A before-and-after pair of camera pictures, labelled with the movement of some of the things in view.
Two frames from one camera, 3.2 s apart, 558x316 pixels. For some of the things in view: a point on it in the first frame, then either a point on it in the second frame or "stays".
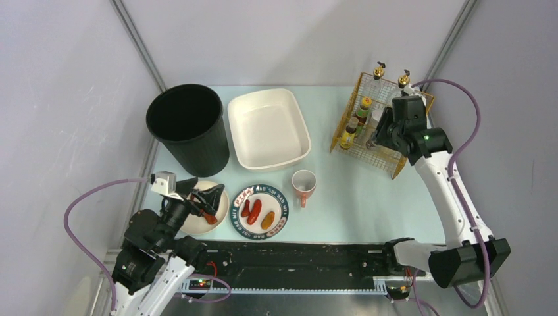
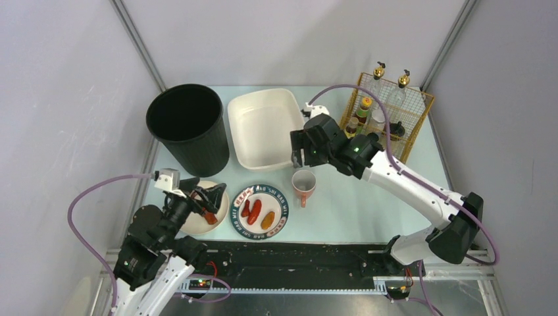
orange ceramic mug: [304, 183] stays
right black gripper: [385, 124] -> [301, 145]
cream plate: [198, 225] stays
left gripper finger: [209, 198] stays
